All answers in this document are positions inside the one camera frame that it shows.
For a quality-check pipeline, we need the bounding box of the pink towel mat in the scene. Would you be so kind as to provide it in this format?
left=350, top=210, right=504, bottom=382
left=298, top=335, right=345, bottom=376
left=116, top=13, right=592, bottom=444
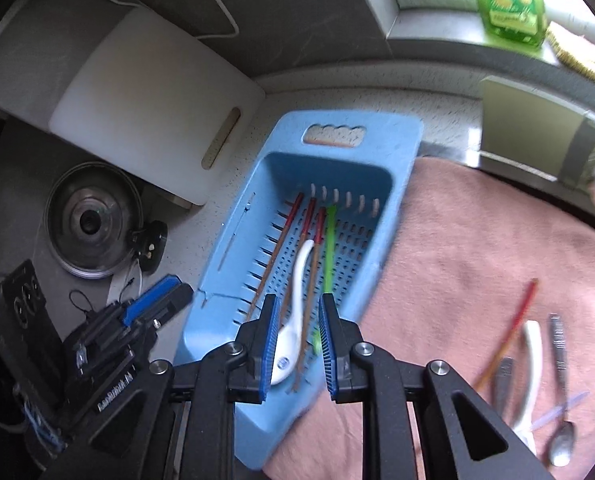
left=261, top=155, right=595, bottom=480

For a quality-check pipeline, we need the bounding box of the engraved metal spoon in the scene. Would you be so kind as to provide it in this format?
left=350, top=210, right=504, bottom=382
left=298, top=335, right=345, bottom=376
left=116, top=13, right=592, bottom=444
left=548, top=313, right=576, bottom=467

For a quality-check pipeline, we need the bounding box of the white cutting board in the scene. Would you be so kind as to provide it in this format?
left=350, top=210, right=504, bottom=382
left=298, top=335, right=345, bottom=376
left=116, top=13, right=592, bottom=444
left=49, top=9, right=265, bottom=206

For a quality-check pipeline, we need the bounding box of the yellow sponge cloth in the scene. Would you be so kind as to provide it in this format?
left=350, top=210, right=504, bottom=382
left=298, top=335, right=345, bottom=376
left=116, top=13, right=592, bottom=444
left=546, top=22, right=595, bottom=82

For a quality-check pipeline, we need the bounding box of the white ceramic soup spoon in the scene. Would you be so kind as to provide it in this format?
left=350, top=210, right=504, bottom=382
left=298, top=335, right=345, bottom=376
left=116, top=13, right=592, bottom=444
left=512, top=320, right=544, bottom=455

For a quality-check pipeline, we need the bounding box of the clear plastic spoon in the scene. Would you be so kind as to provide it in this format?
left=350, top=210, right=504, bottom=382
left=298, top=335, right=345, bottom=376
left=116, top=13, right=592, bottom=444
left=532, top=391, right=590, bottom=431

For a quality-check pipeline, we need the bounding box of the steel fork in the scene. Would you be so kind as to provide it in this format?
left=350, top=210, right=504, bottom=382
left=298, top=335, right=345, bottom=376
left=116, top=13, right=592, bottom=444
left=493, top=356, right=514, bottom=416

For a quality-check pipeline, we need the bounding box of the red wooden chopstick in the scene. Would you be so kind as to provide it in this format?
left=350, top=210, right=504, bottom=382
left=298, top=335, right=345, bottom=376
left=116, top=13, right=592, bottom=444
left=245, top=192, right=304, bottom=322
left=291, top=234, right=321, bottom=392
left=278, top=198, right=319, bottom=321

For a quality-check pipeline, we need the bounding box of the dark curved red chopstick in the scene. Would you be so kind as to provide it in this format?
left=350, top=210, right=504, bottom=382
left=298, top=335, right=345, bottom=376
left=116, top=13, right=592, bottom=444
left=473, top=278, right=539, bottom=391

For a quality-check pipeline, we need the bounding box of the green plastic spoon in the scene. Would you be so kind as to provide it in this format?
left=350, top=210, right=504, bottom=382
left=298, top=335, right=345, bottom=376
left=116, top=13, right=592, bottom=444
left=311, top=204, right=339, bottom=356

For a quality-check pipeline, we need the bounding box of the green dish soap bottle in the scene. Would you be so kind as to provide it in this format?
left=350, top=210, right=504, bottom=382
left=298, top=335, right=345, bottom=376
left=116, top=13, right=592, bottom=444
left=476, top=0, right=547, bottom=49

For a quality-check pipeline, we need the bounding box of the blue plastic drain basket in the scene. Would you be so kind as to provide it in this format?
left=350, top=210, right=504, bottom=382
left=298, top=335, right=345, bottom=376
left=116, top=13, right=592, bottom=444
left=176, top=110, right=423, bottom=470

